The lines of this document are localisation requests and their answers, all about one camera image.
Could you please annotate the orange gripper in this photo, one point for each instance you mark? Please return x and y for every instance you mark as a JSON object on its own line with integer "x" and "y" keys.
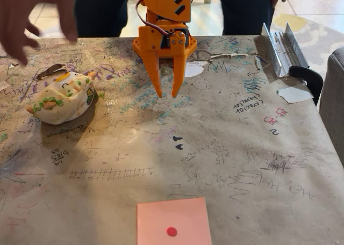
{"x": 149, "y": 43}

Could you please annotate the white plush toy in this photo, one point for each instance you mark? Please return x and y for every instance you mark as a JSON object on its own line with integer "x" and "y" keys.
{"x": 61, "y": 105}

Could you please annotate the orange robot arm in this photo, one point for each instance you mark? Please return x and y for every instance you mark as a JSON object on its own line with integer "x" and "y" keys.
{"x": 164, "y": 3}

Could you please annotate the small red round object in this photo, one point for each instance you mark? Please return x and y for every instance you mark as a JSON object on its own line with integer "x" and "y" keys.
{"x": 171, "y": 231}

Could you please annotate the large blurred person hand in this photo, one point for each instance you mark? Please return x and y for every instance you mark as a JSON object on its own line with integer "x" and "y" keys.
{"x": 21, "y": 11}

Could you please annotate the dark blue trousers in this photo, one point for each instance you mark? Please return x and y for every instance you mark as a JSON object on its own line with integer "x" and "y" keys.
{"x": 102, "y": 11}

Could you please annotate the scribbled brown paper cover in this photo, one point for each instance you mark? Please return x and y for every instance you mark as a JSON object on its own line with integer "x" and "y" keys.
{"x": 215, "y": 137}

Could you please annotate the white paper scrap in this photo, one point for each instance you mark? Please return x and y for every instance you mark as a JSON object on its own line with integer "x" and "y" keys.
{"x": 294, "y": 94}

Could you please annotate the black chair back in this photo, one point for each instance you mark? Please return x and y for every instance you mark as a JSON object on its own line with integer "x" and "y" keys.
{"x": 314, "y": 78}

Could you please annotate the pink sticky note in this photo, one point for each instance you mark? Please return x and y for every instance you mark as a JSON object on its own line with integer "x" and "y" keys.
{"x": 174, "y": 215}

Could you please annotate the grey upholstered armchair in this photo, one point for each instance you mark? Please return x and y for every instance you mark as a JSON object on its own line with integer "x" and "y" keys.
{"x": 333, "y": 108}

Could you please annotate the aluminium rail profile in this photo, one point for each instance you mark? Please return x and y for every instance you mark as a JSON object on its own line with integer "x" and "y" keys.
{"x": 285, "y": 49}

